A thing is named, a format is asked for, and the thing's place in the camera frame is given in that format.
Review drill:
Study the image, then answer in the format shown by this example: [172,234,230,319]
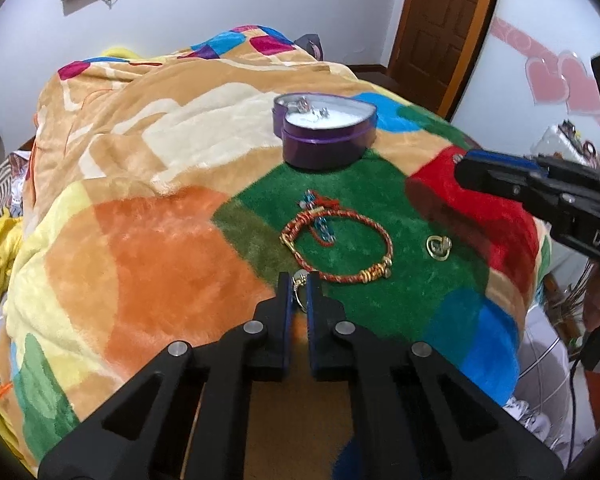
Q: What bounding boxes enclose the colourful patchwork plush blanket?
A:
[5,25,554,480]

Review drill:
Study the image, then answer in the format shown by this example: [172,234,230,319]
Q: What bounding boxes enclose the red braided gold-bead bracelet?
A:
[280,206,394,285]

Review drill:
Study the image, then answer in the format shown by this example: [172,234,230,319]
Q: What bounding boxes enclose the black power cable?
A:
[566,355,583,466]

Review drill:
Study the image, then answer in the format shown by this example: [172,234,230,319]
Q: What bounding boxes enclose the small gold ring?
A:
[291,269,312,314]

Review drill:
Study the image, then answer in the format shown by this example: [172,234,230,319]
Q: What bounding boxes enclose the red string blue-bead bracelet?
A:
[298,189,342,249]

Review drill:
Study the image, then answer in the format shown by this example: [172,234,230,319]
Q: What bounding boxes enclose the white wire fan guard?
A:
[505,305,588,453]

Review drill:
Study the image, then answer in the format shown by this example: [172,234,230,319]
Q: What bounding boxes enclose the purple heart-shaped jewelry box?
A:
[272,92,379,170]

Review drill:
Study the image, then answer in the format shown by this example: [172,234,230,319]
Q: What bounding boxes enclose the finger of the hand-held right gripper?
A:
[454,156,536,207]
[466,149,548,172]

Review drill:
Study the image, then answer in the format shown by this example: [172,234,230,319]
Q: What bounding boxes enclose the cluttered side table items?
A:
[529,119,600,170]

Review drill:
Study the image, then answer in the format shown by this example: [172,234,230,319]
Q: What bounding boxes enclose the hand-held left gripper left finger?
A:
[39,272,295,480]

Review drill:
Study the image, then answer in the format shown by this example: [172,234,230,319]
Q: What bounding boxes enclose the dark printed pillow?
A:
[294,33,326,61]

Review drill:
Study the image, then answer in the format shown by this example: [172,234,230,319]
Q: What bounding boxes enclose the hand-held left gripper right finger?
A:
[307,272,564,480]

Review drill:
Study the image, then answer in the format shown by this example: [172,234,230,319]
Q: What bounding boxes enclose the brown wooden door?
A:
[387,0,507,122]

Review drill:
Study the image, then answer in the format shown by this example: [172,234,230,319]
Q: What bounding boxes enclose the pink heart wall stickers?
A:
[492,17,600,134]

